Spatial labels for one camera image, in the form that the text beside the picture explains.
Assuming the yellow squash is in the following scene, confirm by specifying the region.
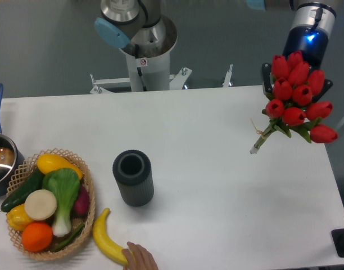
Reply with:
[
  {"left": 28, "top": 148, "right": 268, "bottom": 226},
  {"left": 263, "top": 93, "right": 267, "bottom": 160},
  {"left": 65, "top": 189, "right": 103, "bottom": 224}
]
[{"left": 37, "top": 154, "right": 83, "bottom": 180}]

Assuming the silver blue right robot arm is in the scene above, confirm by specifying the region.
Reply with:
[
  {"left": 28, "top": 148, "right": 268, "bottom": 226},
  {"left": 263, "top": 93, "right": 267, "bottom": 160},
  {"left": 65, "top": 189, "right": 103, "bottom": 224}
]
[{"left": 283, "top": 0, "right": 340, "bottom": 72}]

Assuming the dark grey ribbed vase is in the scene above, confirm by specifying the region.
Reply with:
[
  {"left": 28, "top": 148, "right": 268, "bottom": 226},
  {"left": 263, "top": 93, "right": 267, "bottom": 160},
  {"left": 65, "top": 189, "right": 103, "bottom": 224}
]
[{"left": 112, "top": 150, "right": 154, "bottom": 207}]

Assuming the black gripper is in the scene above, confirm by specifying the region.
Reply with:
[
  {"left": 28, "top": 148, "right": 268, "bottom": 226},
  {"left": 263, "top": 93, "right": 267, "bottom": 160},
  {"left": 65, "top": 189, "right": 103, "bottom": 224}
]
[{"left": 261, "top": 50, "right": 333, "bottom": 102}]

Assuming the bare human hand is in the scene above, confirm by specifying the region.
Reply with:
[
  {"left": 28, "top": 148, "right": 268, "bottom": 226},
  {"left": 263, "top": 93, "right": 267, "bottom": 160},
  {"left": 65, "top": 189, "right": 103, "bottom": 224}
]
[{"left": 122, "top": 242, "right": 159, "bottom": 270}]

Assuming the dark green cucumber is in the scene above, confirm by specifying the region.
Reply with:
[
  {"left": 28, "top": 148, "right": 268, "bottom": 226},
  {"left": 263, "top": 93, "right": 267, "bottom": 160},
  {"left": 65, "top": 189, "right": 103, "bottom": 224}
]
[{"left": 1, "top": 168, "right": 44, "bottom": 213}]

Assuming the blue handled saucepan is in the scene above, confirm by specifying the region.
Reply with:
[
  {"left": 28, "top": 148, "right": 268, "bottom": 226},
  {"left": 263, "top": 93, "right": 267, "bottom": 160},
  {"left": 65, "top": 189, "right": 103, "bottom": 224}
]
[{"left": 0, "top": 83, "right": 24, "bottom": 196}]

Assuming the red tulip bouquet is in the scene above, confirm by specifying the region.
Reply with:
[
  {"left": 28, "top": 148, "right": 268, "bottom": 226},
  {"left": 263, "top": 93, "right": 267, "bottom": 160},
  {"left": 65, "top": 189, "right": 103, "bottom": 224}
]
[{"left": 250, "top": 55, "right": 338, "bottom": 154}]

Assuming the green bok choy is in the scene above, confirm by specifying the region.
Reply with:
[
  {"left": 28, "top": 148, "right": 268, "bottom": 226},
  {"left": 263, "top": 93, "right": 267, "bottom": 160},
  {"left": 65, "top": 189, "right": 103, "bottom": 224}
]
[{"left": 42, "top": 168, "right": 80, "bottom": 237}]

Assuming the orange fruit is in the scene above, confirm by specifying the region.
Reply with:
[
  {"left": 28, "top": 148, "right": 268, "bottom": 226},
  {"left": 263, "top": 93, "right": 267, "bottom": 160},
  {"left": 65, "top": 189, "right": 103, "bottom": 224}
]
[{"left": 21, "top": 222, "right": 53, "bottom": 252}]

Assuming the cream round bun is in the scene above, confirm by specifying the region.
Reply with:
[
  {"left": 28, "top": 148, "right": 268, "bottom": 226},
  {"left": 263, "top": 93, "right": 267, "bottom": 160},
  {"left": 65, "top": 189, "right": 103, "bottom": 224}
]
[{"left": 24, "top": 189, "right": 57, "bottom": 221}]

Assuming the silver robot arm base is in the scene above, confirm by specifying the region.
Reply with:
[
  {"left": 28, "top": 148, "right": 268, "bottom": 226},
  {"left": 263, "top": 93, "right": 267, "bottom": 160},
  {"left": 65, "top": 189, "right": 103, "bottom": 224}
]
[{"left": 94, "top": 0, "right": 177, "bottom": 92}]

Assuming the green bean pod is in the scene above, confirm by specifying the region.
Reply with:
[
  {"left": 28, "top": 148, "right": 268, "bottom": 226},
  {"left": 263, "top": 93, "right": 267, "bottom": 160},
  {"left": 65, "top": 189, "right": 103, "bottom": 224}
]
[{"left": 50, "top": 223, "right": 85, "bottom": 253}]

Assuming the yellow bell pepper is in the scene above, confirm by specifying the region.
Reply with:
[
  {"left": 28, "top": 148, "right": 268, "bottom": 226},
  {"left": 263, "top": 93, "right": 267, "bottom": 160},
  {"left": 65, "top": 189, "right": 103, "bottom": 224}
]
[{"left": 6, "top": 204, "right": 34, "bottom": 231}]

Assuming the white metal mounting frame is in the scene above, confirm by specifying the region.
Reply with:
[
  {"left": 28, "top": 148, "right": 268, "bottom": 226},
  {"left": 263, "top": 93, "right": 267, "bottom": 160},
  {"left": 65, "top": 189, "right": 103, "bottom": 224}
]
[{"left": 89, "top": 64, "right": 233, "bottom": 94}]

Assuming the black device at edge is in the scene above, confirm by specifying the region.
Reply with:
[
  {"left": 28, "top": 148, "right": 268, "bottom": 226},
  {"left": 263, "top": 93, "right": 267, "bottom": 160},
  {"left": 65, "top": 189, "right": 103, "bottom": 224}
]
[{"left": 331, "top": 228, "right": 344, "bottom": 258}]

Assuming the purple sweet potato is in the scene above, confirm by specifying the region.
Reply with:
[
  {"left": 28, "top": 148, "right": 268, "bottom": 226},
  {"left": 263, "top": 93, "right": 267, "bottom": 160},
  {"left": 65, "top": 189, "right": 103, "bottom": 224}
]
[{"left": 73, "top": 185, "right": 89, "bottom": 216}]

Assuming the woven wicker basket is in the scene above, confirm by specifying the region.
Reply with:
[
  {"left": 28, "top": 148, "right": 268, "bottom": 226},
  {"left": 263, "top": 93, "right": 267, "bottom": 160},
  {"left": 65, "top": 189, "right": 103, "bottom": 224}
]
[{"left": 7, "top": 148, "right": 96, "bottom": 260}]

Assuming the yellow banana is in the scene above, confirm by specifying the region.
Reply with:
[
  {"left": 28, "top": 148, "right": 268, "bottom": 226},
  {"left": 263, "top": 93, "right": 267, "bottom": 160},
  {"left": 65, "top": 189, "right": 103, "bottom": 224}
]
[{"left": 92, "top": 208, "right": 128, "bottom": 266}]

